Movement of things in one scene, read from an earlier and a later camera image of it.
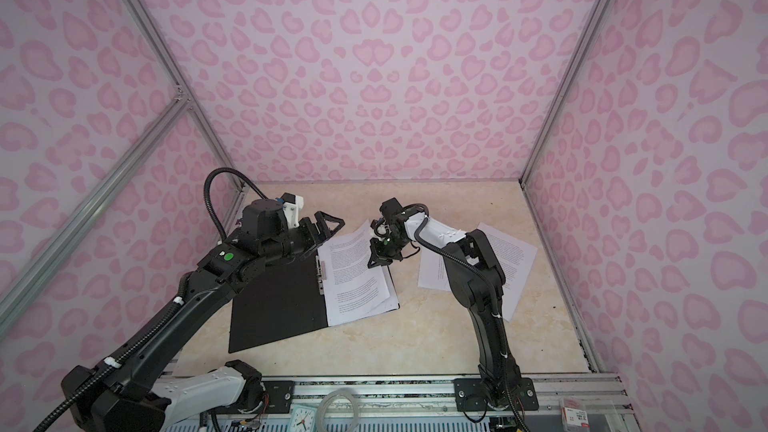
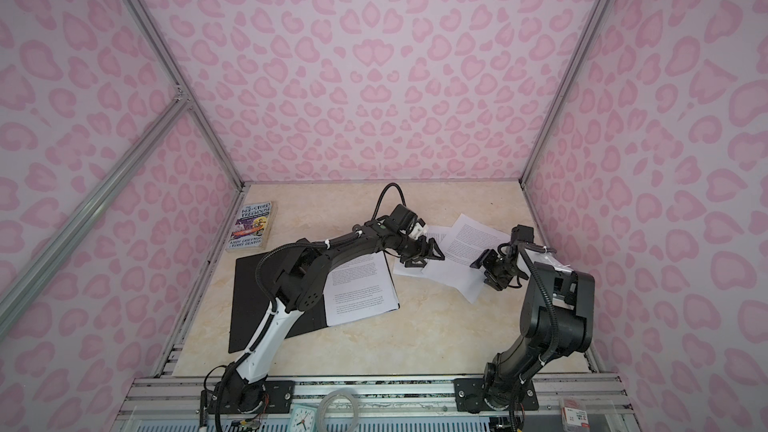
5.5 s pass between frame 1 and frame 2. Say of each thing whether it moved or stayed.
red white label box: stayed
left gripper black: moved
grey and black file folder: stayed
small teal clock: stayed
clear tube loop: stayed
